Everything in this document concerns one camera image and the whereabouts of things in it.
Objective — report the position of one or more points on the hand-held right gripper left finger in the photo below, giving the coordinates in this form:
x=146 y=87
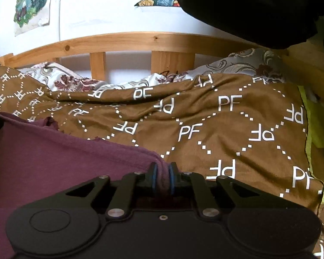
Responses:
x=153 y=179

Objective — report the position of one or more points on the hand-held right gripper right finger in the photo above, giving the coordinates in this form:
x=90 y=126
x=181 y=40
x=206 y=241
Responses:
x=172 y=179

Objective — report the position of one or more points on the maroon long-sleeve shirt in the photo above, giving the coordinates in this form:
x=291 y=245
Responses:
x=56 y=153

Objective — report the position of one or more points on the brown printed blanket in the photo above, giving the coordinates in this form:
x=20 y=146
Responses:
x=218 y=129

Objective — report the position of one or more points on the blond cartoon character poster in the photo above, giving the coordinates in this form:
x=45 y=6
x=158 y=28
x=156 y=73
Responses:
x=29 y=5

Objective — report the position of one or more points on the lime green cloth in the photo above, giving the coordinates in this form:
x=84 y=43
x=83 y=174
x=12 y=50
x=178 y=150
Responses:
x=320 y=124

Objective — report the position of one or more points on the black puffer jacket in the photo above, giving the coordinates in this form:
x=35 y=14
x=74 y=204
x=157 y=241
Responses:
x=245 y=8

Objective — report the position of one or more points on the white wall pipe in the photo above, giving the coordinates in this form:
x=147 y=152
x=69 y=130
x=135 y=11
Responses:
x=60 y=10

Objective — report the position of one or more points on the wooden bed frame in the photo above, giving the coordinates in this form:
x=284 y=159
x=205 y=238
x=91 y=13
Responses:
x=124 y=39

